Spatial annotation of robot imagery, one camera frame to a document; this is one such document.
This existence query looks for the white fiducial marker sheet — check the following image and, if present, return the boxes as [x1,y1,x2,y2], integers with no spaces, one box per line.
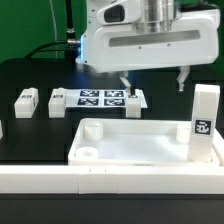
[65,88,148,110]

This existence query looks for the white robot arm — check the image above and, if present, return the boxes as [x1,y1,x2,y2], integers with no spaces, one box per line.
[76,0,221,88]

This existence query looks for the white desk tabletop tray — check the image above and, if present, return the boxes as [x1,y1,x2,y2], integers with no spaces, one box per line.
[68,118,220,167]

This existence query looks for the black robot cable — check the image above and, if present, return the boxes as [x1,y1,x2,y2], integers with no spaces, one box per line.
[23,0,82,60]

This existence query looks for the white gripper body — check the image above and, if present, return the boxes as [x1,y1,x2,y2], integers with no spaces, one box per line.
[83,9,220,73]

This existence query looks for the white front fence bar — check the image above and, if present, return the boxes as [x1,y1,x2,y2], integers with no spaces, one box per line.
[0,165,224,194]

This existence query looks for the white left edge block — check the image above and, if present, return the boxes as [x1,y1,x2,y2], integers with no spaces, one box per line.
[0,120,3,140]

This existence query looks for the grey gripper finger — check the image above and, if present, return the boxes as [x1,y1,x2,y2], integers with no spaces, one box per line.
[119,71,133,96]
[177,66,190,92]

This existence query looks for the thin white cable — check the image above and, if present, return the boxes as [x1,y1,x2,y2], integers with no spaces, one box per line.
[49,0,59,60]

